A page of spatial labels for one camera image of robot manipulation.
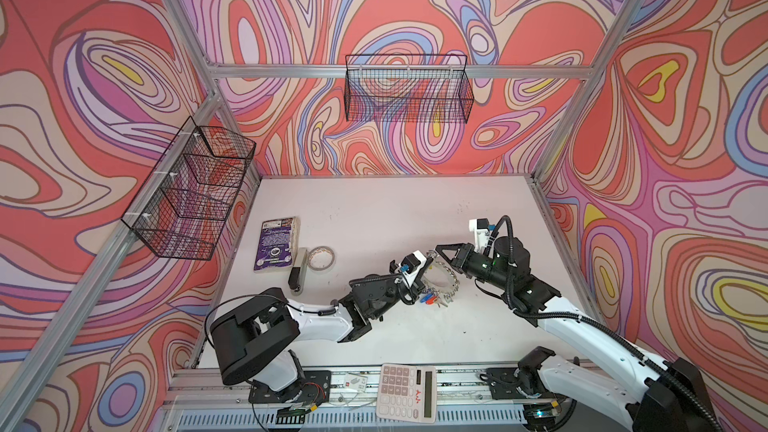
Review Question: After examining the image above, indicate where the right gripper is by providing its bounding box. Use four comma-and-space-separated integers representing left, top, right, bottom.
436, 243, 513, 292

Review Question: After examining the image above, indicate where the round keyring disc with keys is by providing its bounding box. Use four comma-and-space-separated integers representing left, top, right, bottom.
419, 250, 460, 307

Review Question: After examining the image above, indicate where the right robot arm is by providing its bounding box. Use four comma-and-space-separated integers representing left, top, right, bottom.
435, 216, 723, 431

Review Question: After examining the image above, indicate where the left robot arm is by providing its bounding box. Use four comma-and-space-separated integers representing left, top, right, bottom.
206, 265, 426, 392

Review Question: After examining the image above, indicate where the clear tape roll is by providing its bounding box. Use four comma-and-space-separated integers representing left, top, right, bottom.
307, 246, 336, 273

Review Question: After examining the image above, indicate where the white pink calculator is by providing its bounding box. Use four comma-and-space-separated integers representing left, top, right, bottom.
375, 363, 438, 424

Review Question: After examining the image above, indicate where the small white label card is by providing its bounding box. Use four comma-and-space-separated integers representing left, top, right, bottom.
343, 374, 368, 393

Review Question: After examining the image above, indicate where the black stapler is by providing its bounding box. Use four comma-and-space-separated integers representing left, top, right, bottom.
288, 247, 308, 296

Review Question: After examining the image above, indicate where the purple book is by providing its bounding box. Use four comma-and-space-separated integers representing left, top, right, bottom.
254, 216, 300, 272

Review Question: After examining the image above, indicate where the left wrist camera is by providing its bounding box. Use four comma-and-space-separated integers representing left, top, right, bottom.
389, 250, 427, 288

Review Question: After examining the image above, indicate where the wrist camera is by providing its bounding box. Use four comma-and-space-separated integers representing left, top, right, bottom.
468, 218, 498, 257
389, 250, 427, 288

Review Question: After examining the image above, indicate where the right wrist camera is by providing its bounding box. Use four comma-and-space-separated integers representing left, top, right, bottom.
468, 218, 498, 257

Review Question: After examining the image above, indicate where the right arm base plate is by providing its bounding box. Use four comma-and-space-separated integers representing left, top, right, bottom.
478, 367, 566, 400

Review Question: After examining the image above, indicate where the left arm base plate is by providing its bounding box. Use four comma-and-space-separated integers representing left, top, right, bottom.
248, 370, 332, 405

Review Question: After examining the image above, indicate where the back wire basket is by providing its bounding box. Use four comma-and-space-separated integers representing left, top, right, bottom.
344, 53, 475, 124

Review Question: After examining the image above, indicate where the wire basket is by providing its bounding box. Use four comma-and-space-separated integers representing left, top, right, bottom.
121, 118, 255, 261
344, 53, 475, 124

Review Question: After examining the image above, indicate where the left wire basket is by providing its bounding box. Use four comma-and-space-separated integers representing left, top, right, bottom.
121, 118, 255, 261

